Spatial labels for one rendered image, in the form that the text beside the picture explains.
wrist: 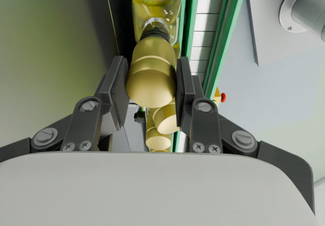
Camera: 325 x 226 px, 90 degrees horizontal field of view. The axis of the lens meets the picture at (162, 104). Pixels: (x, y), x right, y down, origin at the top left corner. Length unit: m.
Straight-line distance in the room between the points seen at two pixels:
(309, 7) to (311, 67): 0.42
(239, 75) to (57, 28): 0.82
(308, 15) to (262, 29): 0.15
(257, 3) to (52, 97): 0.69
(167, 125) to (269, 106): 1.05
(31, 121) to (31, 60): 0.06
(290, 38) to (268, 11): 0.16
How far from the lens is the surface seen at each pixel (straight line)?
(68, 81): 0.25
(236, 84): 0.96
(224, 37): 0.37
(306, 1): 0.75
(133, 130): 0.68
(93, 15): 0.44
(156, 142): 0.21
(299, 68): 1.06
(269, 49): 0.85
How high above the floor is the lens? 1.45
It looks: 45 degrees down
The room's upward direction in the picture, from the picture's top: 179 degrees counter-clockwise
